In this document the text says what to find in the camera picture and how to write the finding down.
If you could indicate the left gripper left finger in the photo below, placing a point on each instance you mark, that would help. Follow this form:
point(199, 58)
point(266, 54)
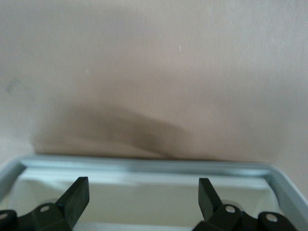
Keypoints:
point(72, 204)

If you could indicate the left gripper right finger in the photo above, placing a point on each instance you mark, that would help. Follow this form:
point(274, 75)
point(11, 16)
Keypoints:
point(209, 202)

